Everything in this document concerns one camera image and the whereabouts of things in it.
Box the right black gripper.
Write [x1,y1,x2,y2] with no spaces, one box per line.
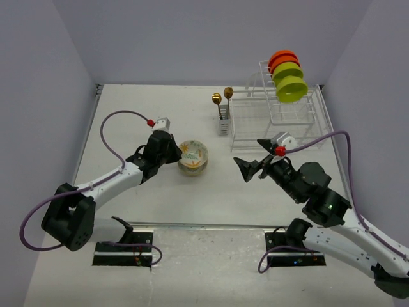
[233,139,302,202]

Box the floral white bowl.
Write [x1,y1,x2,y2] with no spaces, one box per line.
[178,140,208,168]

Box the blue yellow patterned bowl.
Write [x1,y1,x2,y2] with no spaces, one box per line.
[178,163,207,177]

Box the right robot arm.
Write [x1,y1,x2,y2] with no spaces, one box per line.
[233,139,408,299]

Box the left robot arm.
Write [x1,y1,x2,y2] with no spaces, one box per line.
[41,130,181,251]

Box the gold spoon right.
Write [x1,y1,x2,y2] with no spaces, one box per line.
[224,86,234,119]

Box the gold spoon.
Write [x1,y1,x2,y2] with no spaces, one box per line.
[212,93,223,120]
[224,86,234,119]

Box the gold spoon left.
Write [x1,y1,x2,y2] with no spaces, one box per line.
[212,93,223,120]

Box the green bowl front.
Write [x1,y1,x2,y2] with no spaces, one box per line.
[276,76,309,103]

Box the green bowl back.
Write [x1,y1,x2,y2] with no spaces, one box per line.
[272,61,304,78]

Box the orange bowl front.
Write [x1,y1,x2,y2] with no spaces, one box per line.
[268,54,301,71]

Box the orange bowl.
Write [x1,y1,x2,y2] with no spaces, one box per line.
[269,49,298,62]
[268,54,301,71]

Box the orange bowl back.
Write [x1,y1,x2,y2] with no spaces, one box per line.
[269,49,298,62]

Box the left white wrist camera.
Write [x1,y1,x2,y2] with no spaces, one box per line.
[152,117,171,132]

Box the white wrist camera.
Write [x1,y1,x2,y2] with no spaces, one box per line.
[152,117,171,132]
[270,132,298,150]

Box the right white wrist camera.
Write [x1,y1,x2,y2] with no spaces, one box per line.
[270,132,298,150]

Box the white wire dish rack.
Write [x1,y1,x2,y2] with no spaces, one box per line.
[229,60,330,150]

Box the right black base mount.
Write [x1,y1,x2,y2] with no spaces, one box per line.
[265,227,327,267]

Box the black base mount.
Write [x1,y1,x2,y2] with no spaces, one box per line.
[91,216,154,268]
[265,227,327,267]

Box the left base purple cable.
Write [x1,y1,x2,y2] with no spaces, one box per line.
[98,241,163,266]

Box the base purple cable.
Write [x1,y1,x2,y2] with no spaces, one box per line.
[258,244,320,274]
[98,241,163,266]

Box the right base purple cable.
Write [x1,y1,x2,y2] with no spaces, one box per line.
[258,244,320,274]

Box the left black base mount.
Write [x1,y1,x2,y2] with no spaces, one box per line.
[91,216,154,268]

